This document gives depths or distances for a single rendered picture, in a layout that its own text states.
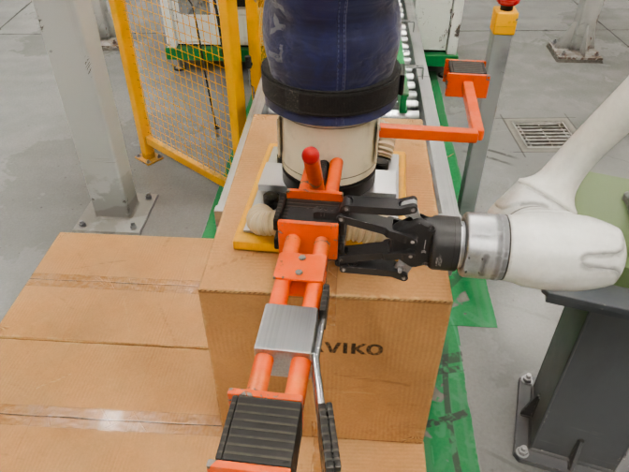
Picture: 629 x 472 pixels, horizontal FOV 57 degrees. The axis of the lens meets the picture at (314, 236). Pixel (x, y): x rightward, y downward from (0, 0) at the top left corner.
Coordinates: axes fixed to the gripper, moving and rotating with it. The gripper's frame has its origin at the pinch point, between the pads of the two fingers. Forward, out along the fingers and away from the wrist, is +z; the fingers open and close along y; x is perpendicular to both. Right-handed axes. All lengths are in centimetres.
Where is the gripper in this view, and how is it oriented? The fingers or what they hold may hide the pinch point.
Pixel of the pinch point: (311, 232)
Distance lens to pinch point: 80.2
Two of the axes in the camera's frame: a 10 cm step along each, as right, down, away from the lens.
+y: 0.0, 7.8, 6.3
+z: -9.9, -0.8, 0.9
